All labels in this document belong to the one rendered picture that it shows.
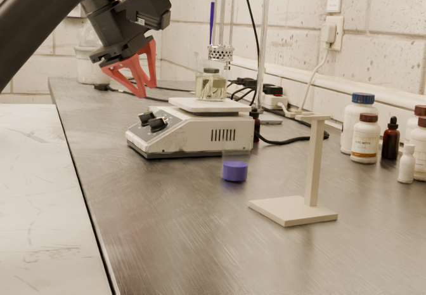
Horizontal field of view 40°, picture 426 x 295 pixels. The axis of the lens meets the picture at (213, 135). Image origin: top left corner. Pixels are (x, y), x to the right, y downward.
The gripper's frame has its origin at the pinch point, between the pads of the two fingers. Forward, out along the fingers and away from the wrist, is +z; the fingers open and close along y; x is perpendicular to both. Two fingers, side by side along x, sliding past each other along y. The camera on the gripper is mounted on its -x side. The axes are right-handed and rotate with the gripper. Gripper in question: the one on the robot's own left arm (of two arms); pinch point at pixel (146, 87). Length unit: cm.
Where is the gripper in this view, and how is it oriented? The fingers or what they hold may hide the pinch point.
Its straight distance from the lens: 96.0
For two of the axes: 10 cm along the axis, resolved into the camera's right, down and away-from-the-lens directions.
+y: 4.1, -5.2, 7.5
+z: 4.2, 8.4, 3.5
